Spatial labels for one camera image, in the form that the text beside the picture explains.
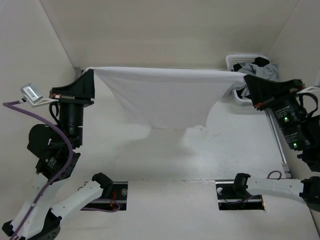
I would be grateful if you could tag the metal table edge rail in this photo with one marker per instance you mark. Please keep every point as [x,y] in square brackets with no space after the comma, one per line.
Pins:
[273,126]

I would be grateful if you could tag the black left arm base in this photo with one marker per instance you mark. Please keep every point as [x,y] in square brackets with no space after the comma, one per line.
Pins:
[112,200]

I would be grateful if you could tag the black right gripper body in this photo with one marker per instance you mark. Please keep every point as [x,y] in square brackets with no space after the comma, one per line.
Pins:
[290,114]

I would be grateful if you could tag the grey tank top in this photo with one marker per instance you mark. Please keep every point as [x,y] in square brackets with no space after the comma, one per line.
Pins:
[268,71]

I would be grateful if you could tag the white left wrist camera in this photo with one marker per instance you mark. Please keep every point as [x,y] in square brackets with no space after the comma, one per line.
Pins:
[33,96]

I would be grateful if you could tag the white tank top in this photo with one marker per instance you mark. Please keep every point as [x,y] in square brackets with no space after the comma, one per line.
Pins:
[166,98]

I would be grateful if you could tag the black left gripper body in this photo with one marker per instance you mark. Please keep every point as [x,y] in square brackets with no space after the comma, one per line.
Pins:
[72,114]

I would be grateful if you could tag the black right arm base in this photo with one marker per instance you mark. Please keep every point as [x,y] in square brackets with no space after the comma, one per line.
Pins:
[229,200]

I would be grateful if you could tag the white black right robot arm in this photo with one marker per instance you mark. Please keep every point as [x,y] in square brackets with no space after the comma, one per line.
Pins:
[305,191]

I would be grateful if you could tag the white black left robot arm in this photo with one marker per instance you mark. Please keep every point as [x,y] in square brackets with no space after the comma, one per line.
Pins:
[54,142]

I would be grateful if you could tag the white plastic laundry basket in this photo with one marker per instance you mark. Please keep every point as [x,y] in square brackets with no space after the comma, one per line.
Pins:
[232,60]

